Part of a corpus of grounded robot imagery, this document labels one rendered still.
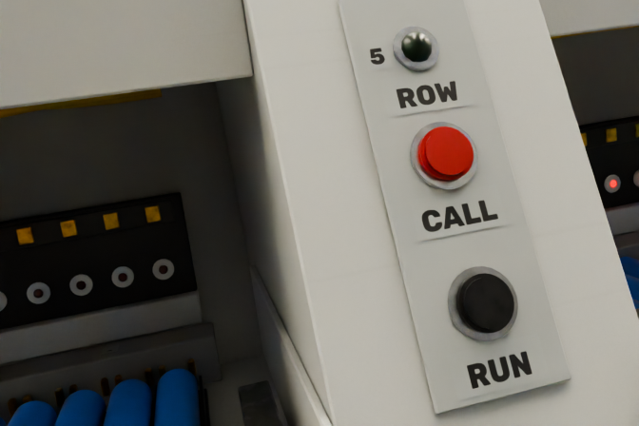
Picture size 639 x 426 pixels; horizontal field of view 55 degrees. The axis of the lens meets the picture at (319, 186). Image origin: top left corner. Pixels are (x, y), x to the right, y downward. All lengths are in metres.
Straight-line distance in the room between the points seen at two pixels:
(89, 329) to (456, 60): 0.23
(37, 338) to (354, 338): 0.21
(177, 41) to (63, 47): 0.03
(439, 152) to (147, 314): 0.20
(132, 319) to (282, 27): 0.19
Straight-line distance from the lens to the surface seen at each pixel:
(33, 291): 0.34
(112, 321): 0.33
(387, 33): 0.19
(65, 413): 0.29
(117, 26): 0.20
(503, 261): 0.18
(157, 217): 0.32
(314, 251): 0.17
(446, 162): 0.18
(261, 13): 0.19
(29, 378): 0.33
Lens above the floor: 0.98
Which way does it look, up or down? 12 degrees up
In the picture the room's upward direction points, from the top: 12 degrees counter-clockwise
